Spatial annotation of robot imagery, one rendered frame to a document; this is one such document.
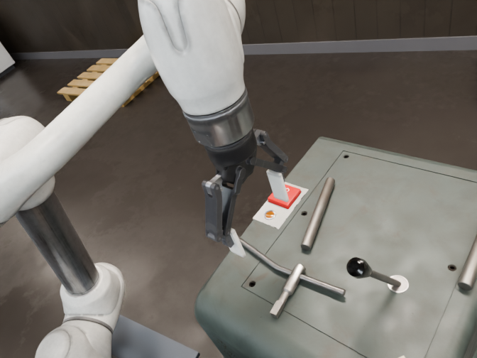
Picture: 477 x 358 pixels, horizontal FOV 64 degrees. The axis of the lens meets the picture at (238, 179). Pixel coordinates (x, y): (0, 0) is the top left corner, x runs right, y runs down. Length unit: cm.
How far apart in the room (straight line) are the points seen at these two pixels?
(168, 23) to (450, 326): 62
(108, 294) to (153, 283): 134
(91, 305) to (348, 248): 78
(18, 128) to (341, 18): 351
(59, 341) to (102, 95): 77
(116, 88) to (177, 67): 22
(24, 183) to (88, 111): 15
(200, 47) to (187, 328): 202
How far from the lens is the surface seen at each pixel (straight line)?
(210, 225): 59
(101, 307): 128
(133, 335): 152
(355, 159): 101
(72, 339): 122
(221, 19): 45
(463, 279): 78
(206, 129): 50
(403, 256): 82
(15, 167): 68
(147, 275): 266
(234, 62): 47
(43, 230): 104
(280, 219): 90
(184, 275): 253
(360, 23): 407
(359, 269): 63
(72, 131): 65
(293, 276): 78
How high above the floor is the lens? 193
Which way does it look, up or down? 41 degrees down
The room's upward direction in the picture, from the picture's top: 21 degrees counter-clockwise
